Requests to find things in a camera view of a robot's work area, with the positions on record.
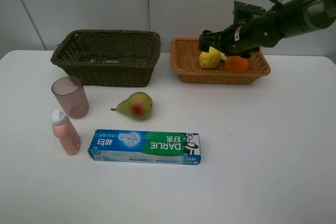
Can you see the blue Darlie toothpaste box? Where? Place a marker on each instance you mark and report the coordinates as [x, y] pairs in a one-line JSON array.
[[145, 147]]

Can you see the yellow lemon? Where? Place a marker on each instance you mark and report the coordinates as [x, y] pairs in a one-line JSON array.
[[211, 59]]

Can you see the orange mandarin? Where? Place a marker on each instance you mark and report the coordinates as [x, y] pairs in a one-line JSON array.
[[236, 63]]

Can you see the green red pear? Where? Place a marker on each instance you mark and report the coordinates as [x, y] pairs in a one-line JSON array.
[[137, 106]]

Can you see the orange wicker basket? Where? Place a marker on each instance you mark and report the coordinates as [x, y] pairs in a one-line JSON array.
[[185, 62]]

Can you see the dark brown wicker basket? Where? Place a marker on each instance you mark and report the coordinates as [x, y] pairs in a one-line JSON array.
[[138, 51]]

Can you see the translucent pink plastic cup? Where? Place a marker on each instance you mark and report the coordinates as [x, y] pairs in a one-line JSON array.
[[71, 96]]

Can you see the pink bottle white cap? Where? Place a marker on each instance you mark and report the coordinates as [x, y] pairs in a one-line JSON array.
[[64, 130]]

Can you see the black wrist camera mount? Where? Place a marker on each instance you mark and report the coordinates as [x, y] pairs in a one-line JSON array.
[[244, 12]]

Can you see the halved avocado with pit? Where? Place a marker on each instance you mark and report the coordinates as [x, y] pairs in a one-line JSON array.
[[223, 56]]

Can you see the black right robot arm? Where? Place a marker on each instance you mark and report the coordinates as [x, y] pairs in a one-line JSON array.
[[282, 21]]

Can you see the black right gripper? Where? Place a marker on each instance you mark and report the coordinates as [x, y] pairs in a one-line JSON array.
[[244, 39]]

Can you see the black rectangular bottle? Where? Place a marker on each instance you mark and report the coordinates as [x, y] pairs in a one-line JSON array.
[[104, 61]]

